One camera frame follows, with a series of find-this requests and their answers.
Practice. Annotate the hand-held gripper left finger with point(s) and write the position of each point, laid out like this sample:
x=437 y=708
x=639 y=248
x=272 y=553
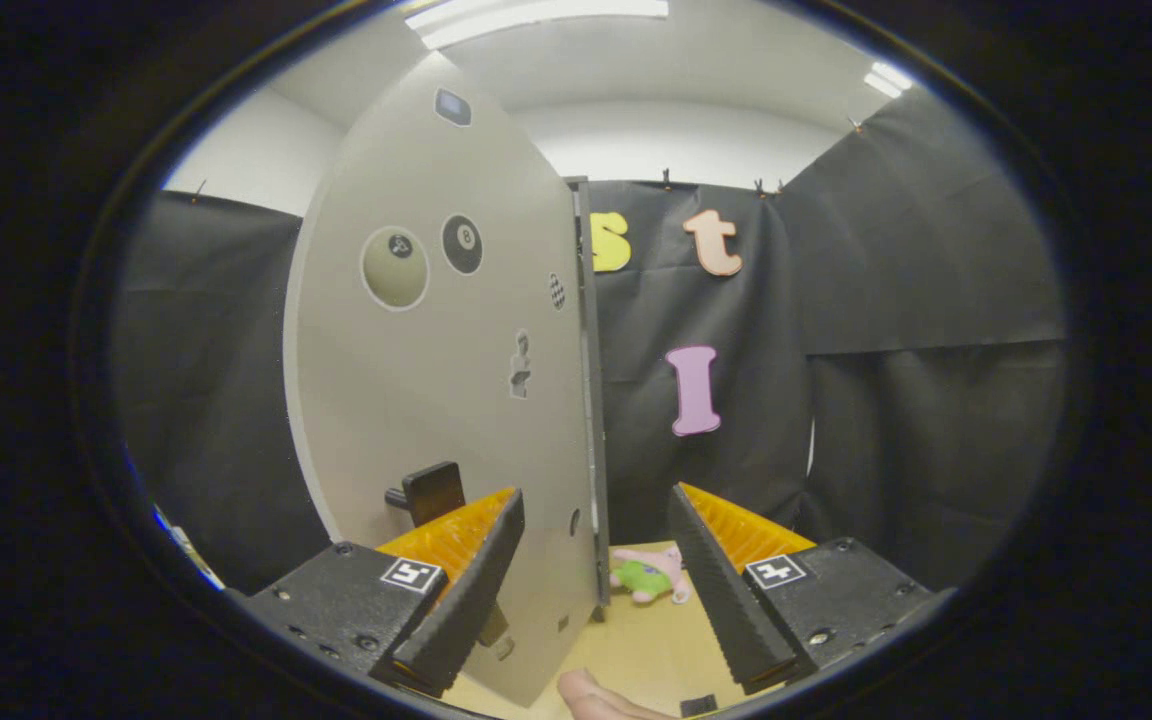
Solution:
x=466 y=610

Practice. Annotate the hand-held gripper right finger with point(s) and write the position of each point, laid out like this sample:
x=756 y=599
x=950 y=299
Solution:
x=721 y=600

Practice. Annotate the dark grey shoe cabinet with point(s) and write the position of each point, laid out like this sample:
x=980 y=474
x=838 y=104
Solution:
x=596 y=420

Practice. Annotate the pink and green plush toy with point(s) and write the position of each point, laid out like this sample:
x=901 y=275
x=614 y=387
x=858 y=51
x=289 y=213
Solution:
x=641 y=578

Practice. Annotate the black backdrop cloth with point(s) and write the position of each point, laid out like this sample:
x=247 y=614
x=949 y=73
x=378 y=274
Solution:
x=886 y=400

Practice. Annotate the small ceiling light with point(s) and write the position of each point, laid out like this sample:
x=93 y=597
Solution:
x=888 y=79

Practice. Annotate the long ceiling light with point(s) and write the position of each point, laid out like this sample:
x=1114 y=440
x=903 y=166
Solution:
x=536 y=15

